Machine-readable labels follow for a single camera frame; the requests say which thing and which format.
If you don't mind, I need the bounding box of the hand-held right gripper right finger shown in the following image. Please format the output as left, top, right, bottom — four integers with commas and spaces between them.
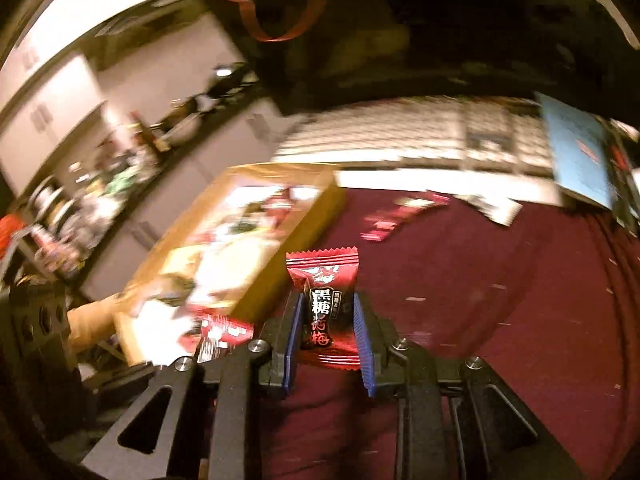
352, 292, 588, 480

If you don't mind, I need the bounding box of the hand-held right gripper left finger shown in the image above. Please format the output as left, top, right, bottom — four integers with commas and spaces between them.
82, 290, 306, 480

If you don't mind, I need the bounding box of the red black candy packet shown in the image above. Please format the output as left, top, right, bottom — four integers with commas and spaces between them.
285, 246, 362, 372
192, 310, 254, 363

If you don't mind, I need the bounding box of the gold cardboard box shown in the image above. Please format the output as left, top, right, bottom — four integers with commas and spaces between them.
112, 162, 349, 367

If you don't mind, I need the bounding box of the red wrapper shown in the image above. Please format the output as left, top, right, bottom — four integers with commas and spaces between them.
359, 191, 452, 244

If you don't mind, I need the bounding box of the maroon tablecloth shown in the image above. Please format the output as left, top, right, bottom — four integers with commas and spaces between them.
260, 180, 640, 480

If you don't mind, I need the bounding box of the white grey keyboard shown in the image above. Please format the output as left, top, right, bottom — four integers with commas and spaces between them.
272, 94, 563, 206

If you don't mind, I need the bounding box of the blue booklet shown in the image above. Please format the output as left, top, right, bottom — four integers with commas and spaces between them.
536, 91, 619, 212

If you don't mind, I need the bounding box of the black computer monitor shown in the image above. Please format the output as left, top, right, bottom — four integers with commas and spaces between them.
185, 0, 640, 117

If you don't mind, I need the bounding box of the orange band loop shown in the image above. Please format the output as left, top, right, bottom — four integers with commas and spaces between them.
197, 0, 329, 44

